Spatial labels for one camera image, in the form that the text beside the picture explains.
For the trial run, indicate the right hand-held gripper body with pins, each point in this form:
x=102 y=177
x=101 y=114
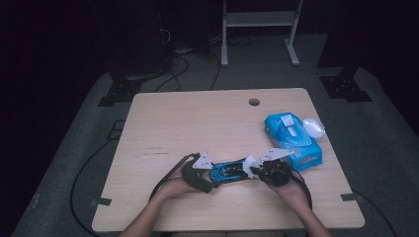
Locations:
x=276 y=174

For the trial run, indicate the black stand base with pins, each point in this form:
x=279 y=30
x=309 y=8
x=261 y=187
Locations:
x=342 y=87
x=120 y=92

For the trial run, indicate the person's right hand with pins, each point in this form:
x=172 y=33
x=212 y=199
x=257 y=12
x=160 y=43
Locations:
x=293 y=194

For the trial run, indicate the blue wet wipe packet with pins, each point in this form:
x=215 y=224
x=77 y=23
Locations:
x=286 y=135

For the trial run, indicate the grey tape strip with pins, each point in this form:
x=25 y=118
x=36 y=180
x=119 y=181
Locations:
x=101 y=201
x=351 y=197

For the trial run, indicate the person's left hand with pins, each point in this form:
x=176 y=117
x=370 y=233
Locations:
x=174 y=192

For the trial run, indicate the blue toy car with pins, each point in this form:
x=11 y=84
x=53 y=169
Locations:
x=227 y=171

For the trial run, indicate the white metal stand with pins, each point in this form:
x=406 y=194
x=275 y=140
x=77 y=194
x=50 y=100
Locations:
x=260 y=19

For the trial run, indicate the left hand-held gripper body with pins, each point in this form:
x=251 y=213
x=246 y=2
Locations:
x=191 y=176

